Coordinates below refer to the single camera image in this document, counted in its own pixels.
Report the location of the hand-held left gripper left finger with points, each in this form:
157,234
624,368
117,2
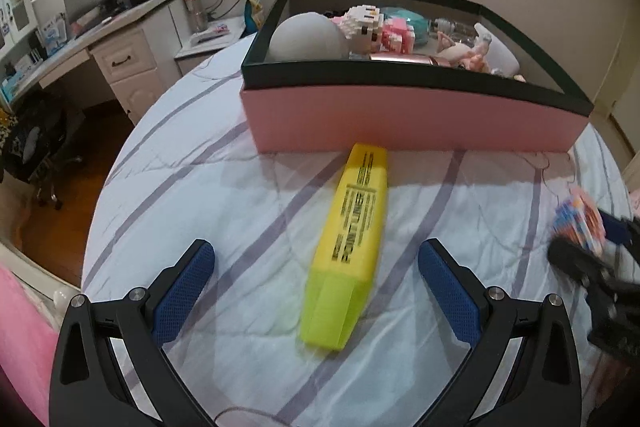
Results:
182,292

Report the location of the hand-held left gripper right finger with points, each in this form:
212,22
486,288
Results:
447,292

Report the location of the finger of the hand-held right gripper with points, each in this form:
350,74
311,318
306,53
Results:
620,229
575,262

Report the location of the colourful tape roll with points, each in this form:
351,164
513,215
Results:
580,217

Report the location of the yellow highlighter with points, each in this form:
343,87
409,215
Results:
350,232

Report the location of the pink box with black rim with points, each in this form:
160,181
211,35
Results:
400,117

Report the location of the white charger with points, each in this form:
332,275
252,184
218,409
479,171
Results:
497,52

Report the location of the rose gold tube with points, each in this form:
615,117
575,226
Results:
405,58

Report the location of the small glass bottle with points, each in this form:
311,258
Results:
452,29

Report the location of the teal round case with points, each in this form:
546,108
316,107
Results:
412,19

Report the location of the white and pink brick figure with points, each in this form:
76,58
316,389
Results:
370,24

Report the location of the white round night light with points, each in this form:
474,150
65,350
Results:
307,37

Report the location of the white striped quilt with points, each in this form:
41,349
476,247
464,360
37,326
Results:
200,207

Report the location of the pink blanket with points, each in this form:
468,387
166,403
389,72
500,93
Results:
20,347

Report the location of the black office chair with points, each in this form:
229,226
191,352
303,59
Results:
47,142

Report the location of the white nightstand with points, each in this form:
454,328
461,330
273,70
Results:
200,57

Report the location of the white desk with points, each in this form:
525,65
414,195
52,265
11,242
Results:
125,57

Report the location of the small flat packet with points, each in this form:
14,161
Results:
213,33

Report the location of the red-capped water bottle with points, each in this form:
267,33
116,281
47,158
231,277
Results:
195,7

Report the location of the blue and white box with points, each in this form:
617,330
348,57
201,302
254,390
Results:
52,34

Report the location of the colourful snack bag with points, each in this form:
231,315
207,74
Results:
253,12

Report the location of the white glass-door cabinet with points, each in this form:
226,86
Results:
17,7

